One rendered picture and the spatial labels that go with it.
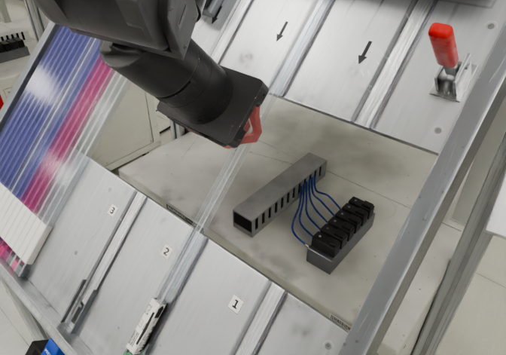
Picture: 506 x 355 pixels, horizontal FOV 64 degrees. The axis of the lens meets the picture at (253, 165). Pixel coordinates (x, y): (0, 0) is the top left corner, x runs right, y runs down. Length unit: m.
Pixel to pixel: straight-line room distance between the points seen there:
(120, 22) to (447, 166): 0.28
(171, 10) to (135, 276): 0.35
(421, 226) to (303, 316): 0.14
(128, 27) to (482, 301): 1.54
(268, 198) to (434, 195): 0.47
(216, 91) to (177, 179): 0.60
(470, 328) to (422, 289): 0.82
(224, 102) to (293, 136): 0.73
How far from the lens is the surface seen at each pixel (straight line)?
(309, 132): 1.11
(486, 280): 1.73
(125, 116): 1.94
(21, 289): 0.64
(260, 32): 0.53
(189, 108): 0.35
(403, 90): 0.43
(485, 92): 0.41
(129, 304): 0.52
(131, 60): 0.30
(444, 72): 0.42
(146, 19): 0.23
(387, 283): 0.38
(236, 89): 0.37
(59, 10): 0.26
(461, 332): 1.54
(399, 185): 0.96
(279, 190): 0.82
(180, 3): 0.26
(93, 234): 0.58
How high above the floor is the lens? 1.18
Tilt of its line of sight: 35 degrees down
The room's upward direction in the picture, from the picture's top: straight up
